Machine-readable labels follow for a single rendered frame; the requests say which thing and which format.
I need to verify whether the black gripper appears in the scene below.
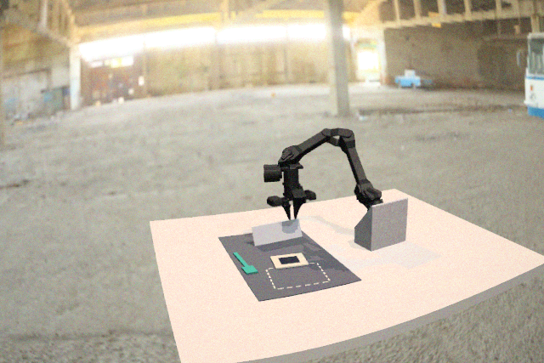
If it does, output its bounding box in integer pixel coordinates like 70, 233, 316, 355
267, 180, 316, 220

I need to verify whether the white tile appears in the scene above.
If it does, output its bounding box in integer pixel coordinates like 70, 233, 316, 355
270, 253, 309, 269

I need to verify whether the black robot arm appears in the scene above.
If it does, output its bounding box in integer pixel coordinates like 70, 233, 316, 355
263, 128, 383, 212

